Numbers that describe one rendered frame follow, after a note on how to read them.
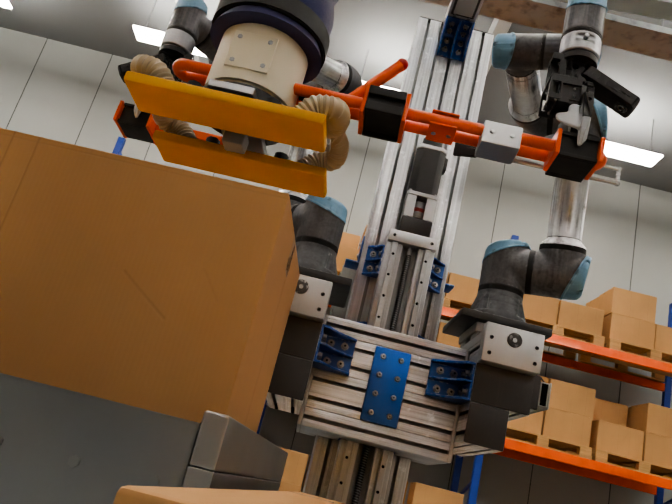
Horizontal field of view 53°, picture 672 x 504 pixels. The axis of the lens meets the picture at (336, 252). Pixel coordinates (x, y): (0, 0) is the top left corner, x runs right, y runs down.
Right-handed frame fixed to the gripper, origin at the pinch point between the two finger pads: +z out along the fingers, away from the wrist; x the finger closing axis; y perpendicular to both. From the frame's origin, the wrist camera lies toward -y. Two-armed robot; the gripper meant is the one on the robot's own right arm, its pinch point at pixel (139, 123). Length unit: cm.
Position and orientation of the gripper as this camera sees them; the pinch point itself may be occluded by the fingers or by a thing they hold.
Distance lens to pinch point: 161.7
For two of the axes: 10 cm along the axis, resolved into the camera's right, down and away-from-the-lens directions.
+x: -0.2, 3.4, 9.4
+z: -2.2, 9.2, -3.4
